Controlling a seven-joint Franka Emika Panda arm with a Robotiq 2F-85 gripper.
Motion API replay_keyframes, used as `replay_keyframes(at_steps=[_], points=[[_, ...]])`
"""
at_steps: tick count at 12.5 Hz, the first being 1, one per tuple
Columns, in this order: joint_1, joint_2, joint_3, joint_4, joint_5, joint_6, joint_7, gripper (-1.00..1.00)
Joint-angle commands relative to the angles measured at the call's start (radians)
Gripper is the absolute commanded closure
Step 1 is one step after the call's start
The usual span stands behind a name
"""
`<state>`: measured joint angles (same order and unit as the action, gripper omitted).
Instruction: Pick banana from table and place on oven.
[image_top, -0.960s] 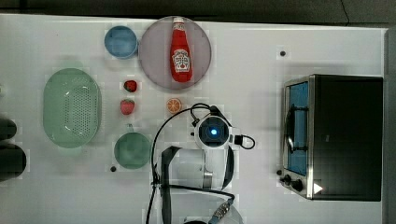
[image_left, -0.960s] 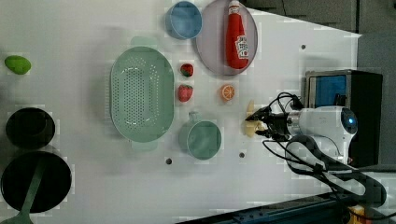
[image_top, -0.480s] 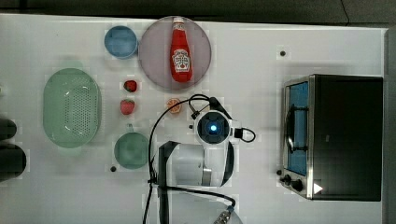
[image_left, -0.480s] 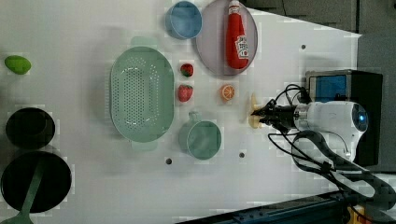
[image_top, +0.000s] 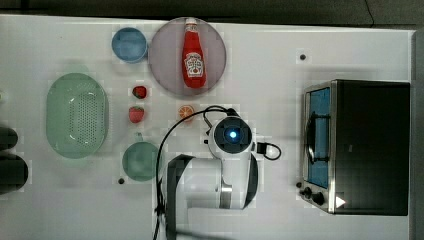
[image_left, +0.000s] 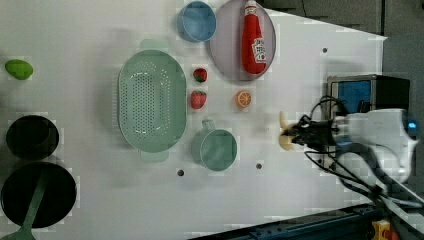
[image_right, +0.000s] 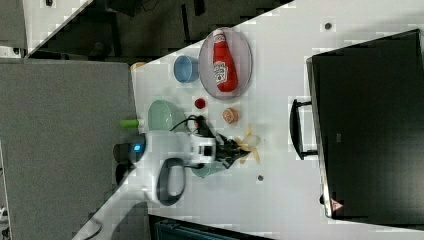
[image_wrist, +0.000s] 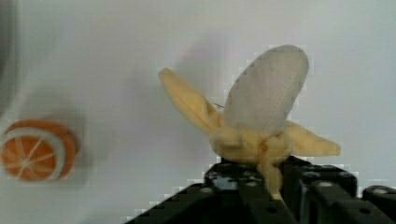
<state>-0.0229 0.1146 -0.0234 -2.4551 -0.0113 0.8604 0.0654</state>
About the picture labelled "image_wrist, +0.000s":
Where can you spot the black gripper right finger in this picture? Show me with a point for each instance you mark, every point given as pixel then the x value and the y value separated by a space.
pixel 326 194

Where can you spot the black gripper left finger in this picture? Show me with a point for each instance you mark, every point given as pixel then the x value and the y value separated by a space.
pixel 230 194

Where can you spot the peeled toy banana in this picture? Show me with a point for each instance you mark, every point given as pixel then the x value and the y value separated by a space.
pixel 253 126

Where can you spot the orange slice toy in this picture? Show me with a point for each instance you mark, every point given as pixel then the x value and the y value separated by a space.
pixel 38 150

